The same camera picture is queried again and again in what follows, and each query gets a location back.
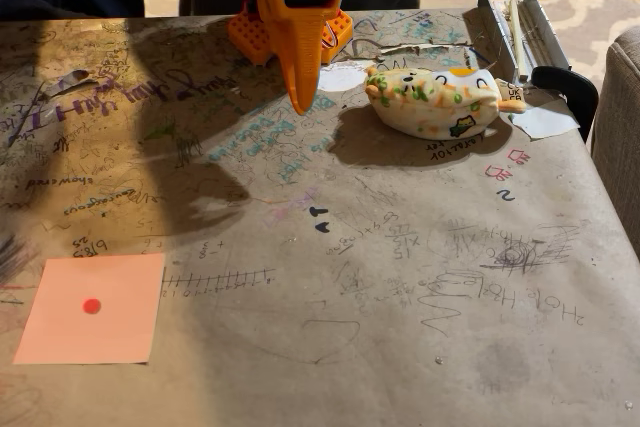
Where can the orange gripper black motor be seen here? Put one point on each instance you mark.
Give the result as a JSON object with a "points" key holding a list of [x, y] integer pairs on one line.
{"points": [[295, 32]]}

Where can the white cat plush toy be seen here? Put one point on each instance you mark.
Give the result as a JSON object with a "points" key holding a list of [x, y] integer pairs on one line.
{"points": [[435, 107]]}

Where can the orange robot arm with base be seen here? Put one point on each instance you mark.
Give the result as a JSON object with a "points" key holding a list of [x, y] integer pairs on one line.
{"points": [[245, 32]]}

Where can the small red round object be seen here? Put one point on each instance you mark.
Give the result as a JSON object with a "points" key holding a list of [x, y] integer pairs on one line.
{"points": [[92, 306]]}

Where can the white torn paper patch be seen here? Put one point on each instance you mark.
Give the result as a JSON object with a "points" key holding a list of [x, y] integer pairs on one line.
{"points": [[340, 78], [545, 122]]}

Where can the brown scribbled paper table cover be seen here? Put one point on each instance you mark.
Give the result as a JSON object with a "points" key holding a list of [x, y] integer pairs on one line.
{"points": [[350, 247]]}

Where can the cream wooden stick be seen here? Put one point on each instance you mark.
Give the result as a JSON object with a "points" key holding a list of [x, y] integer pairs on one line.
{"points": [[517, 47]]}

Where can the grey yellow patterned rug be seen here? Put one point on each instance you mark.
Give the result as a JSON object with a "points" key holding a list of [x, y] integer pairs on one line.
{"points": [[575, 2]]}

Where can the pink square sticky note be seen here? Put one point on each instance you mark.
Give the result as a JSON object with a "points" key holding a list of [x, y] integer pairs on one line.
{"points": [[115, 327]]}

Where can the grey upholstered sofa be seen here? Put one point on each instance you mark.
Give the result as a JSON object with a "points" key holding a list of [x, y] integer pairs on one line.
{"points": [[620, 122]]}

